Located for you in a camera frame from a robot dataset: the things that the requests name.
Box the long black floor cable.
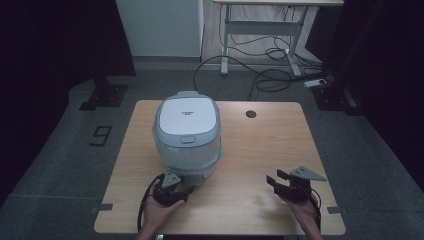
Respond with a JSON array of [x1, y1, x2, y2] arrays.
[[192, 54, 259, 102]]

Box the coiled black floor cables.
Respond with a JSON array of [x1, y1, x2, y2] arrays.
[[248, 36, 329, 101]]

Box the white rice cooker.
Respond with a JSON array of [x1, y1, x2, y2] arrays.
[[152, 90, 223, 188]]

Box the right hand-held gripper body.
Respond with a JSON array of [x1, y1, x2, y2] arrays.
[[274, 165, 328, 203]]

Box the person's right hand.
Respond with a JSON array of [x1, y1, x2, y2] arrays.
[[281, 195, 321, 232]]

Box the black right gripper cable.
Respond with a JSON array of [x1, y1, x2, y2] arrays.
[[307, 187, 323, 232]]

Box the white cabinet panel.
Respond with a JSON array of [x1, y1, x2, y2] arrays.
[[114, 0, 205, 58]]

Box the black stand base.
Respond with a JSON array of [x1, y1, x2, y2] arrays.
[[311, 82, 364, 116], [78, 75, 129, 112]]

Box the white power strip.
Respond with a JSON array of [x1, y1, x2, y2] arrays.
[[303, 78, 327, 89]]

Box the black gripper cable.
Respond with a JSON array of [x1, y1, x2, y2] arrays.
[[136, 172, 167, 233], [307, 187, 323, 232]]

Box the white metal-frame desk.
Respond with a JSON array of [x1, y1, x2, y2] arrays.
[[213, 0, 345, 78]]

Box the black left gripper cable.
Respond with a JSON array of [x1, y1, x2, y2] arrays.
[[136, 172, 167, 233]]

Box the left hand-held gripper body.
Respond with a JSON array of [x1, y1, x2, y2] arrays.
[[153, 171, 188, 208]]

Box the person's left hand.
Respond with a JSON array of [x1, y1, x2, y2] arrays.
[[142, 190, 185, 232]]

